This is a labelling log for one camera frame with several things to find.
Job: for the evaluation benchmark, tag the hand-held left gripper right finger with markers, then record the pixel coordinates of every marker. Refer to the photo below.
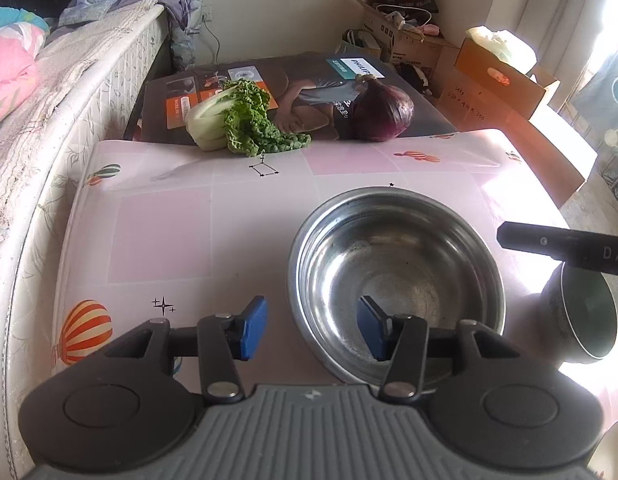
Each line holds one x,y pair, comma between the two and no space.
369,330

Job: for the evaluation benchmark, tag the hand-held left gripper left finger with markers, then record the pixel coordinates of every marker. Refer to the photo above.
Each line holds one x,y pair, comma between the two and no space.
254,330

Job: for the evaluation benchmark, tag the white quilted mattress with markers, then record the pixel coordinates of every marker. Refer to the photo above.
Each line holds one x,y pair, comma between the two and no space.
64,110

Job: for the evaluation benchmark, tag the stainless steel bowl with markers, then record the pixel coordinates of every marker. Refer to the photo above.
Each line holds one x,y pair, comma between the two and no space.
389,260

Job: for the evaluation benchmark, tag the open cardboard box with clutter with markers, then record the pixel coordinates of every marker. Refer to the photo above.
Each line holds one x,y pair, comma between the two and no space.
414,45

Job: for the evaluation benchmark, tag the flat printed cardboard box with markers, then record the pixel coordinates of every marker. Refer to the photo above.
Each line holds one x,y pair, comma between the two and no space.
309,110

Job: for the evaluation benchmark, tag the blue printed cloth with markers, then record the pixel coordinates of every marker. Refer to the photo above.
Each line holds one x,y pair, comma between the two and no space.
606,90

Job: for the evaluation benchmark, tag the pink floral quilt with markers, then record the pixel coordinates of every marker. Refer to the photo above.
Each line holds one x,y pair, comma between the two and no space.
14,75

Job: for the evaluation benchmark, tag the green ceramic bowl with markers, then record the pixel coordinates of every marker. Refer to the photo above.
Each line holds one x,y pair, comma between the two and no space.
589,320

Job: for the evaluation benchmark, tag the purple cabbage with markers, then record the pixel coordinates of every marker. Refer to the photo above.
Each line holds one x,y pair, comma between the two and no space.
384,110

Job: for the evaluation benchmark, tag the pale plastic bag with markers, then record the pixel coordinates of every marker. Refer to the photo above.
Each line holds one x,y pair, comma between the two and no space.
504,45

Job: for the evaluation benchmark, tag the pink printed tablecloth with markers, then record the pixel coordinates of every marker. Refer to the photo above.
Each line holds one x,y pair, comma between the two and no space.
189,210

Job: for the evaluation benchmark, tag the napa cabbage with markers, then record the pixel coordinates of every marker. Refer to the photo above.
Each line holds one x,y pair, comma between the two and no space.
209,120

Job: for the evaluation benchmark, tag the large brown cardboard box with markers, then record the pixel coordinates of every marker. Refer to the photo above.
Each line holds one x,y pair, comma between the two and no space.
559,160

